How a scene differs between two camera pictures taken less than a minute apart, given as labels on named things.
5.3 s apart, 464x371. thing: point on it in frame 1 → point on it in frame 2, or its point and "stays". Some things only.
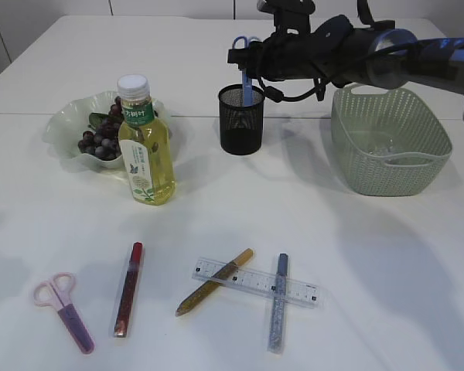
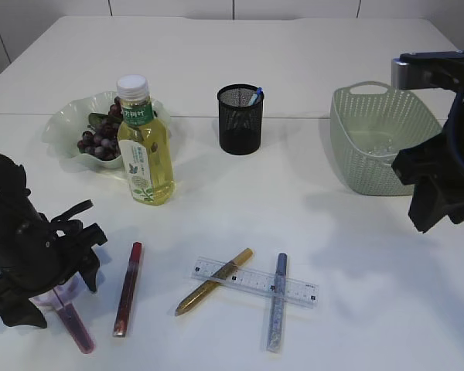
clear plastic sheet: [390, 148] stays
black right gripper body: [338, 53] → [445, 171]
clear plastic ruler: [297, 291] stays
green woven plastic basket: [391, 143] stays
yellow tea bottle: [145, 144] stays
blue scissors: [247, 78] → [260, 94]
